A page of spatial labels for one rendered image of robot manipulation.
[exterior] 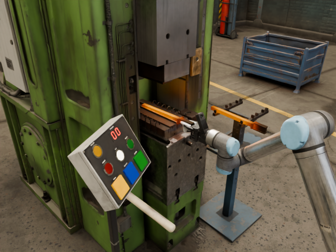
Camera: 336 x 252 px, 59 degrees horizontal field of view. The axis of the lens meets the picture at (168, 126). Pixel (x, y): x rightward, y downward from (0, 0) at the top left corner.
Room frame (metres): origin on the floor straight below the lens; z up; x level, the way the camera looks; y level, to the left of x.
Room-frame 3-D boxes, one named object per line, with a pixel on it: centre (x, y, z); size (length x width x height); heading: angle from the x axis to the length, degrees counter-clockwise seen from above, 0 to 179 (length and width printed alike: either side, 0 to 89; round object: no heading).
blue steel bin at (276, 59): (5.19, -1.99, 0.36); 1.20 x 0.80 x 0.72; 42
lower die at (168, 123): (1.70, 0.10, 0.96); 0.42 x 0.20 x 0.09; 46
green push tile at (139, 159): (1.15, 0.13, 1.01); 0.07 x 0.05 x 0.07; 161
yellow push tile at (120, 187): (0.96, 0.20, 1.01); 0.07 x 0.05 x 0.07; 161
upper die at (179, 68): (1.70, 0.10, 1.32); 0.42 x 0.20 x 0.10; 46
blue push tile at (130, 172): (1.05, 0.16, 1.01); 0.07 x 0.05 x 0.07; 161
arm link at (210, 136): (1.40, -0.25, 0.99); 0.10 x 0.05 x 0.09; 136
